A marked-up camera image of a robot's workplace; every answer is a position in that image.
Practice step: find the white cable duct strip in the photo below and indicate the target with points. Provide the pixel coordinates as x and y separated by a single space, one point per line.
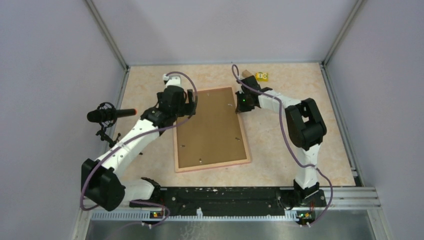
147 216

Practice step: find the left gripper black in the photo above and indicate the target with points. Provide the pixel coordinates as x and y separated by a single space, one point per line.
187 107

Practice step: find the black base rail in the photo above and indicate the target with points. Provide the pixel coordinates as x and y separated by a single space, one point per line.
234 201

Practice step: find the yellow toy block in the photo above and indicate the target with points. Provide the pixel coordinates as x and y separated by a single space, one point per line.
262 76

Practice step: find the small wooden block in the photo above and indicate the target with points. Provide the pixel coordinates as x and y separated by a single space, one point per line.
246 74

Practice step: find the black microphone orange tip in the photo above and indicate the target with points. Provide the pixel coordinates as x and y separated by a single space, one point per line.
106 116

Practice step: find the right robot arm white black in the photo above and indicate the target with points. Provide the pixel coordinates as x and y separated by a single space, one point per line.
303 131

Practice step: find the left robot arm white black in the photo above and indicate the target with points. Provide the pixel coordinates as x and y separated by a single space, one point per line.
100 178

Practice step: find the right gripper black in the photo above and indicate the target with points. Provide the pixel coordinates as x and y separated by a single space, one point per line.
241 108

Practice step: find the wooden picture frame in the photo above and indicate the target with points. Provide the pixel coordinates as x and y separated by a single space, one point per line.
212 165

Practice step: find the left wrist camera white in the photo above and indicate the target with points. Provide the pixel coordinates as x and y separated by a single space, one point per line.
172 80

